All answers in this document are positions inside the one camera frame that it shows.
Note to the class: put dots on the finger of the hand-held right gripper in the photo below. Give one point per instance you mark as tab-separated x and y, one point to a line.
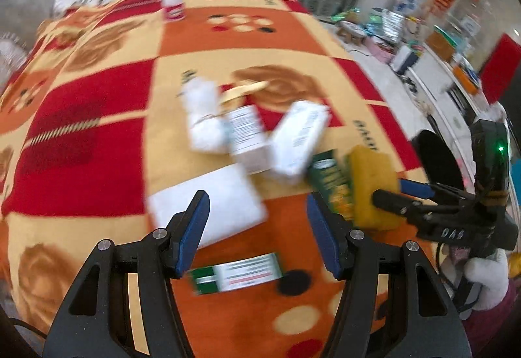
417	187
392	201

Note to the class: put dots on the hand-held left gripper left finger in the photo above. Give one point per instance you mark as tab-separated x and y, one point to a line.
191	231

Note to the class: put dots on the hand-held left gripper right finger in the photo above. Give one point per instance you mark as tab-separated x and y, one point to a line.
323	238

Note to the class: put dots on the yellow sponge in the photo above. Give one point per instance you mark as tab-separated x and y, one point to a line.
370	179

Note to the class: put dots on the white napkin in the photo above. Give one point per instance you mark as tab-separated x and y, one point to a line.
207	203

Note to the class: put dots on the black trash bin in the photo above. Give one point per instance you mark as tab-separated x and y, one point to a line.
435	154

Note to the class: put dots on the small green white box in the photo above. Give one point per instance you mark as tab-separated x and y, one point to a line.
236	272

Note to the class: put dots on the white printed carton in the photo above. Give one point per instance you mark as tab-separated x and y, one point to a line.
299	138

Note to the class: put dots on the white barcode box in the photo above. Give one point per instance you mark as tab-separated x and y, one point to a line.
246	138

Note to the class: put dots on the cream wooden stick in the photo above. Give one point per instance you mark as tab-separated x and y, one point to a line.
244	90

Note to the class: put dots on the person's right hand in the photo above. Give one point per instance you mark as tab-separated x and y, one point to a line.
486	280

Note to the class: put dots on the red flat board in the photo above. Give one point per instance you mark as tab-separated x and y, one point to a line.
500	69

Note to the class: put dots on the white television cabinet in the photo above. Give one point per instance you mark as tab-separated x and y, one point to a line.
431	71

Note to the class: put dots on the tan paper gift bag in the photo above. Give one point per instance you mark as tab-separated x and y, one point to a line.
441	44

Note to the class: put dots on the white shopping bag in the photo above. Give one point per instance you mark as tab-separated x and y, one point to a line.
403	56

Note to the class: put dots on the pink flat box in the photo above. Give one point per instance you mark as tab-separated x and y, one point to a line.
380	48

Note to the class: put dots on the person's magenta clothing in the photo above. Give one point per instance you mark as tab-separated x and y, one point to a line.
492	329

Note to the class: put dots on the red orange patterned blanket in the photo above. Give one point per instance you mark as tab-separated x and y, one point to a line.
101	97

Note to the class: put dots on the silver foil bag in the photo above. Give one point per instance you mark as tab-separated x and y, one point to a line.
392	26

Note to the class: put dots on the small wooden stool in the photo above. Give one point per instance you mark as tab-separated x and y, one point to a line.
352	30

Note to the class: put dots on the white blue plastic bag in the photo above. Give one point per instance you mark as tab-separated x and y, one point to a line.
405	3

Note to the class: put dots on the green colourful bag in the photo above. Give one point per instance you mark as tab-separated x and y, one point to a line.
346	14

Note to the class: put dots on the white bottle pink label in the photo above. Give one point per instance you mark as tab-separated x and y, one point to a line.
173	5

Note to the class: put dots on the embroidered fringed cushion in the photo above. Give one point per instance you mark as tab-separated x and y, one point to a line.
10	52

